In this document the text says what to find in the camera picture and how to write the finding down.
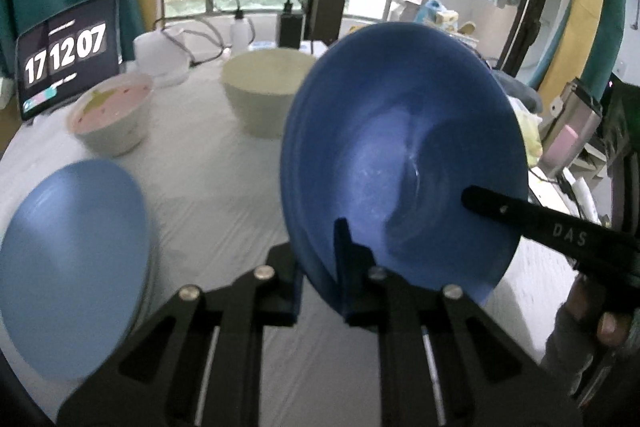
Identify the dark blue bowl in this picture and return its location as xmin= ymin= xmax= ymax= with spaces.
xmin=280 ymin=23 xmax=528 ymax=308

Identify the light blue plate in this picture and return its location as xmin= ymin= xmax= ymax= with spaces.
xmin=1 ymin=159 xmax=152 ymax=381

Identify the cream bowl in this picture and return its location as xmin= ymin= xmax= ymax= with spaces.
xmin=220 ymin=48 xmax=317 ymax=139

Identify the pink strawberry bowl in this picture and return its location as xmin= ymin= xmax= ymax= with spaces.
xmin=66 ymin=72 xmax=153 ymax=157

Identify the person's right hand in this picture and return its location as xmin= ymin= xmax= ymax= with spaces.
xmin=563 ymin=275 xmax=632 ymax=348

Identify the white tube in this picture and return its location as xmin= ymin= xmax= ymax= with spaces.
xmin=563 ymin=168 xmax=602 ymax=225

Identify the steel thermos bottle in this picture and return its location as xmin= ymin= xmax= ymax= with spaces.
xmin=538 ymin=78 xmax=602 ymax=178

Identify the pale yellow tissue pack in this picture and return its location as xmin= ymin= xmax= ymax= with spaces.
xmin=509 ymin=96 xmax=544 ymax=168

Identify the teal curtain right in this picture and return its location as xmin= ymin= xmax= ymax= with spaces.
xmin=580 ymin=0 xmax=626 ymax=101

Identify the grey cloth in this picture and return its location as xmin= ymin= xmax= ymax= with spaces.
xmin=491 ymin=69 xmax=544 ymax=114

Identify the yellow curtain right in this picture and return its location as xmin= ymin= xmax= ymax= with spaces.
xmin=538 ymin=0 xmax=604 ymax=108

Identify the white humidifier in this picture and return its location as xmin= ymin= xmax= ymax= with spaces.
xmin=134 ymin=27 xmax=191 ymax=88

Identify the black power adapter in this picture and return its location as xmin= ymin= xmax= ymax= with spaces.
xmin=277 ymin=0 xmax=306 ymax=50

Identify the blue white snack package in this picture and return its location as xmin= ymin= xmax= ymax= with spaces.
xmin=413 ymin=0 xmax=476 ymax=36

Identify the tablet showing clock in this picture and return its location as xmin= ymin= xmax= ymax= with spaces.
xmin=15 ymin=0 xmax=122 ymax=122

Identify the white charger with cable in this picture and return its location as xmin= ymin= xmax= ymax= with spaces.
xmin=210 ymin=0 xmax=255 ymax=56

